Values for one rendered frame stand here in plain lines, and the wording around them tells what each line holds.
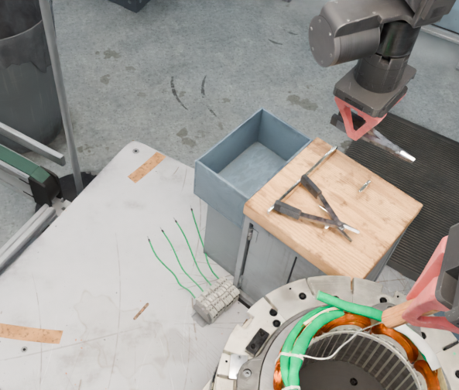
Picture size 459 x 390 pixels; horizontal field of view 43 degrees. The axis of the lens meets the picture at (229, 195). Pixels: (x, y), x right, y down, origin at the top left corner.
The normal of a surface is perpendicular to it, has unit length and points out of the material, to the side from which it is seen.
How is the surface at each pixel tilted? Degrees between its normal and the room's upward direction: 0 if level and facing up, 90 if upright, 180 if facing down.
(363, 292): 0
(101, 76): 0
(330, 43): 91
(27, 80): 93
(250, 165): 0
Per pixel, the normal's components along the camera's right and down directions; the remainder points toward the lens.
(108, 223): 0.08, -0.60
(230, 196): -0.64, 0.57
